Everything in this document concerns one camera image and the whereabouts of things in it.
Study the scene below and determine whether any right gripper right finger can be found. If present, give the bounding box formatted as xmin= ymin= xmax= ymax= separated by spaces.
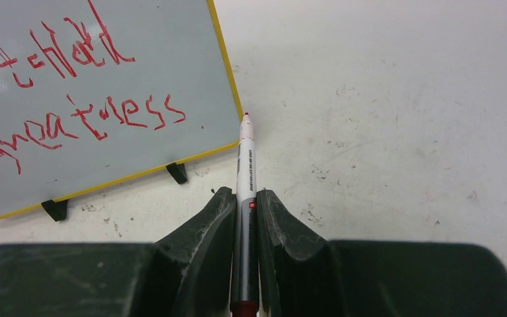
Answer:
xmin=257 ymin=190 xmax=507 ymax=316

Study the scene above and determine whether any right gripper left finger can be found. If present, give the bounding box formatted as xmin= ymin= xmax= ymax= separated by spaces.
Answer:
xmin=0 ymin=187 xmax=236 ymax=316

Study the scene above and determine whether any red white marker pen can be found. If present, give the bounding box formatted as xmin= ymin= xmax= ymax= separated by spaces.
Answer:
xmin=230 ymin=113 xmax=259 ymax=316

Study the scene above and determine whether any yellow framed whiteboard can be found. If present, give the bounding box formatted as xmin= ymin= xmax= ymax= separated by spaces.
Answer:
xmin=0 ymin=1 xmax=242 ymax=221

